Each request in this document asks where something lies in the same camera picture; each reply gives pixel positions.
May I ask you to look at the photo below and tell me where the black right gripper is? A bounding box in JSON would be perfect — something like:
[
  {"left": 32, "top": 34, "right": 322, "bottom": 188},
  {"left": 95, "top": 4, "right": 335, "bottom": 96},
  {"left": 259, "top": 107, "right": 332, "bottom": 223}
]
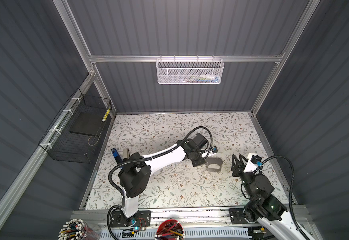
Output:
[{"left": 231, "top": 154, "right": 255, "bottom": 201}]

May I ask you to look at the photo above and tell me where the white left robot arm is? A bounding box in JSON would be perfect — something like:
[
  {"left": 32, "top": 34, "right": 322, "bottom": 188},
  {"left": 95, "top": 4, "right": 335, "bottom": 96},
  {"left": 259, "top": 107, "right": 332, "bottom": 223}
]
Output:
[{"left": 108, "top": 126, "right": 218, "bottom": 227}]

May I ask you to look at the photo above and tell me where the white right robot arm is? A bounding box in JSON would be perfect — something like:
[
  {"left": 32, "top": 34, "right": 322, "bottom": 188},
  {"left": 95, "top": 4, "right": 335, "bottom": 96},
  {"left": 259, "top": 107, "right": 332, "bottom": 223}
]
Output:
[{"left": 231, "top": 154, "right": 313, "bottom": 240}]

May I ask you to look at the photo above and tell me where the red pencil cup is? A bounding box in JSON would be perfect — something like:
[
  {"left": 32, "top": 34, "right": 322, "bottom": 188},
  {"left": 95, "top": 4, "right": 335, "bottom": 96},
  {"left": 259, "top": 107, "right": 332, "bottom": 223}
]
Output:
[{"left": 155, "top": 219, "right": 185, "bottom": 240}]

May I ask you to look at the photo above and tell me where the white mesh basket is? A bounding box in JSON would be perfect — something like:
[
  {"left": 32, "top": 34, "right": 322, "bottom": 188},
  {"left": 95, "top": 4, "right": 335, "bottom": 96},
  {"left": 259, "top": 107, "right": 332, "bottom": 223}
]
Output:
[{"left": 156, "top": 57, "right": 224, "bottom": 85}]

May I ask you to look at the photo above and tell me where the yellow marker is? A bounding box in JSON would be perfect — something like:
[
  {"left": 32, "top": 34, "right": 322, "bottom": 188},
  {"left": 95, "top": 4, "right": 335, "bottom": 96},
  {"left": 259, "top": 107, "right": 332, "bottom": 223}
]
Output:
[{"left": 102, "top": 108, "right": 111, "bottom": 122}]

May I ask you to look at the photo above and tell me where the black foam pad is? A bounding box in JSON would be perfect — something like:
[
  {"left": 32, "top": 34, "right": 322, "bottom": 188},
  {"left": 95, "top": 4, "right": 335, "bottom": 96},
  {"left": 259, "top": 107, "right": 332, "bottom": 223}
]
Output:
[{"left": 70, "top": 113, "right": 105, "bottom": 137}]

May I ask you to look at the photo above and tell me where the clear pencil cup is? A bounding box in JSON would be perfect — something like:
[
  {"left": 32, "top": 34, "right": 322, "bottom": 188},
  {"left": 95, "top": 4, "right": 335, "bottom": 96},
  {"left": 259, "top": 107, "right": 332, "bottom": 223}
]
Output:
[{"left": 58, "top": 219, "right": 102, "bottom": 240}]

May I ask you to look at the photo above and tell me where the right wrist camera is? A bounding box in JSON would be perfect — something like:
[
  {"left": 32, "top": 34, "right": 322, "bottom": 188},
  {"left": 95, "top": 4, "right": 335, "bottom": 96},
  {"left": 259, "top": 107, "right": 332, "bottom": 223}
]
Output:
[{"left": 244, "top": 153, "right": 262, "bottom": 174}]

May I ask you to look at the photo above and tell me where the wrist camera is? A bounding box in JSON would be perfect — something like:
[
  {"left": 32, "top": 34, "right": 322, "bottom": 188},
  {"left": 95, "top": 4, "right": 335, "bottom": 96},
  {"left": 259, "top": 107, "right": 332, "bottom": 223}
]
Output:
[
  {"left": 201, "top": 146, "right": 218, "bottom": 159},
  {"left": 244, "top": 153, "right": 262, "bottom": 174}
]

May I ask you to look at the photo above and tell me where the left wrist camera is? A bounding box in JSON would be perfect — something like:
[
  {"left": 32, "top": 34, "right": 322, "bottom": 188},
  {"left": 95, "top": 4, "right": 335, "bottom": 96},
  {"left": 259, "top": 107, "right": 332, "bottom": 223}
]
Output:
[{"left": 201, "top": 146, "right": 218, "bottom": 159}]

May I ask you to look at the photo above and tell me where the white slotted cable duct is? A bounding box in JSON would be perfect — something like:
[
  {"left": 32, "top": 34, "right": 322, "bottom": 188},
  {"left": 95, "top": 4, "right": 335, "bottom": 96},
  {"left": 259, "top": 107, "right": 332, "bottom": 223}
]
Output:
[{"left": 112, "top": 227, "right": 253, "bottom": 240}]

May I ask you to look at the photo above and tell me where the black wire basket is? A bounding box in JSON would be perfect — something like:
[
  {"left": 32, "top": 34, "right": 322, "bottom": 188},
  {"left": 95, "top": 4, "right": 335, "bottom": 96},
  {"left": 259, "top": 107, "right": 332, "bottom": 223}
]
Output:
[{"left": 39, "top": 90, "right": 113, "bottom": 164}]

